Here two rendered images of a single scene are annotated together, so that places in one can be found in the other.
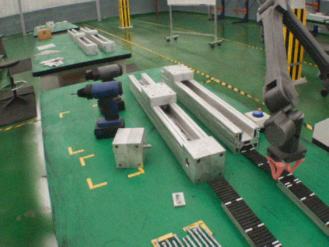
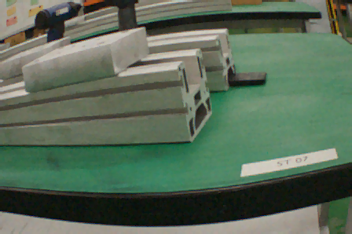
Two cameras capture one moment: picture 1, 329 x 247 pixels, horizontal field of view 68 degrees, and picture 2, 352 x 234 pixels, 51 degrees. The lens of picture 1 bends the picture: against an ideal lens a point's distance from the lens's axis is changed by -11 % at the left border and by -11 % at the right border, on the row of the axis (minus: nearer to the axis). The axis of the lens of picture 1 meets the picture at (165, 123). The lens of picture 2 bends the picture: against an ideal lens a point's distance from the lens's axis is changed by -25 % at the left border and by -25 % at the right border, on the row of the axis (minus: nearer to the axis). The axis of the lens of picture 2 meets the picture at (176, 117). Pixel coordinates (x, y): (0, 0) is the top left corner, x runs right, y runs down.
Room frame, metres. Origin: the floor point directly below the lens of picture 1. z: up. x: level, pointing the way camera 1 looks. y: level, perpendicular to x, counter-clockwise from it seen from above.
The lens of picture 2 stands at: (1.84, -0.47, 0.96)
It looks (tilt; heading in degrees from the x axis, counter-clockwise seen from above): 17 degrees down; 128
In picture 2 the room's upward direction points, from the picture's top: 11 degrees counter-clockwise
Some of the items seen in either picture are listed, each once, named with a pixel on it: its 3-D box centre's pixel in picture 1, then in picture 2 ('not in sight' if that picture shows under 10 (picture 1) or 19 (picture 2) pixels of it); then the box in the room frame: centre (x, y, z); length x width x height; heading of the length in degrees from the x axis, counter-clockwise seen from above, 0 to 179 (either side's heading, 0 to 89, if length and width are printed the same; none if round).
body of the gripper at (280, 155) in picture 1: (288, 142); not in sight; (0.59, -0.33, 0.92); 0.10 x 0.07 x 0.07; 107
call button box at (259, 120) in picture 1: (255, 122); not in sight; (0.93, -0.35, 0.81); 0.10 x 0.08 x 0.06; 107
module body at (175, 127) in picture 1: (158, 107); (36, 85); (1.10, 0.03, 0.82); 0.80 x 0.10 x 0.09; 17
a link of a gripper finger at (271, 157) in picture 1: (281, 164); not in sight; (0.59, -0.32, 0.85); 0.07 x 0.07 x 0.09; 17
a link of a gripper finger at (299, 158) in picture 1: (287, 162); not in sight; (0.59, -0.34, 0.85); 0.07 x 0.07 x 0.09; 17
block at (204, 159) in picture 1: (206, 159); not in sight; (0.68, -0.12, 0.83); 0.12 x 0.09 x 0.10; 107
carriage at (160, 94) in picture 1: (158, 96); (33, 64); (1.10, 0.03, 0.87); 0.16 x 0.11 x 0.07; 17
